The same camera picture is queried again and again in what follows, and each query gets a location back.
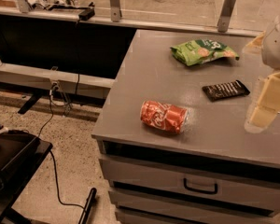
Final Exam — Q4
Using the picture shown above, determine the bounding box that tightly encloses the black drawer handle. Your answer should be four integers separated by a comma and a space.
183, 178, 218, 195

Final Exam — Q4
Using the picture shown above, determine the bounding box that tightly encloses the black power adapter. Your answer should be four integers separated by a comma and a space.
78, 7, 95, 21

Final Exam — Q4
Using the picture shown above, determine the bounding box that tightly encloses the grey low shelf beam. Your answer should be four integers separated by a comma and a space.
0, 63, 114, 99

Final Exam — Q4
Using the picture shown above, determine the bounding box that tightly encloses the black side table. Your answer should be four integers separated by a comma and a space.
0, 131, 52, 224

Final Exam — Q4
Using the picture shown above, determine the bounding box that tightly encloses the grey metal bracket right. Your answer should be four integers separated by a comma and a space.
217, 0, 236, 33

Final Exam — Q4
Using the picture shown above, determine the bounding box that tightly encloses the black floor stand foot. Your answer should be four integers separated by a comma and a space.
78, 188, 97, 224

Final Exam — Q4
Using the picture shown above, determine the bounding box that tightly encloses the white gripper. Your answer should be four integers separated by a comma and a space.
243, 13, 280, 129

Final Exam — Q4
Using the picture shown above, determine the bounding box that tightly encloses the black floor cable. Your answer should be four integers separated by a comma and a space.
36, 77, 87, 211

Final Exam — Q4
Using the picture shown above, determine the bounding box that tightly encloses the grey drawer cabinet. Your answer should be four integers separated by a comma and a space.
92, 30, 280, 224

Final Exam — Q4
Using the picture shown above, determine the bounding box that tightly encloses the grey metal bracket middle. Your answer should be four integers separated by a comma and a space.
110, 0, 122, 22

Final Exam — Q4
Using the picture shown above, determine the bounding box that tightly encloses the green chip bag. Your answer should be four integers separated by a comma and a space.
171, 39, 239, 66

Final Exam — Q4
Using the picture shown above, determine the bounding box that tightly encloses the red coke can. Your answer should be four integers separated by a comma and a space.
140, 101, 189, 134

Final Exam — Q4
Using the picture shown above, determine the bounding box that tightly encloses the black chocolate bar wrapper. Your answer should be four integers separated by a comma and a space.
202, 80, 250, 102

